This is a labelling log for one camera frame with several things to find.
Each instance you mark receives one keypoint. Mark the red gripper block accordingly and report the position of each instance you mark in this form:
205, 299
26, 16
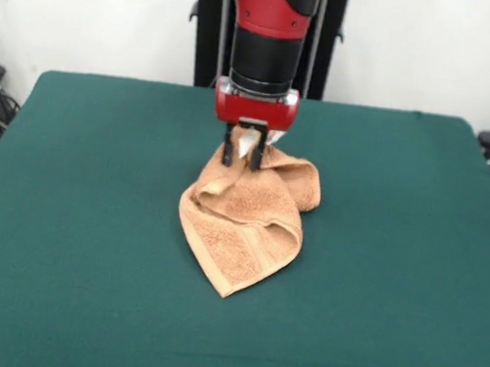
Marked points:
257, 112

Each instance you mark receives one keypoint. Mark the tan terry towel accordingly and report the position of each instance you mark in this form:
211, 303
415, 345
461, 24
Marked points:
245, 223

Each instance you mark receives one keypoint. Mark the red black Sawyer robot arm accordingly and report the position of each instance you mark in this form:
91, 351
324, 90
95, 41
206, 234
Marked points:
265, 48

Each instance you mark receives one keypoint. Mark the dark green tablecloth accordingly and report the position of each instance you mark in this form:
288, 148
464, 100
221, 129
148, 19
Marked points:
373, 260

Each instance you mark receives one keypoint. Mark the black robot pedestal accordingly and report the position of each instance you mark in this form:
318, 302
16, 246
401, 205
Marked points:
205, 46

